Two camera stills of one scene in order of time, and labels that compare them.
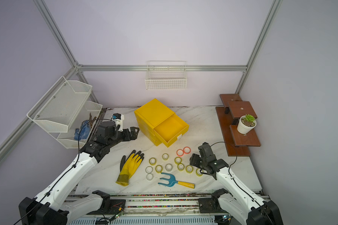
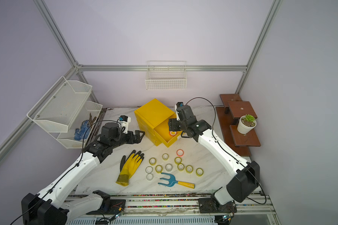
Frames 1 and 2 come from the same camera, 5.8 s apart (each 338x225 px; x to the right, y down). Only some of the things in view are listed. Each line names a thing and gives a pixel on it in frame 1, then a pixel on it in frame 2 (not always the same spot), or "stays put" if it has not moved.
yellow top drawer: [170, 129] stays put
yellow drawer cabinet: [160, 123] stays put
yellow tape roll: [165, 156] stays put
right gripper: [194, 161] to [174, 124]
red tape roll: [180, 153] stays put
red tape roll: [187, 150] to [172, 133]
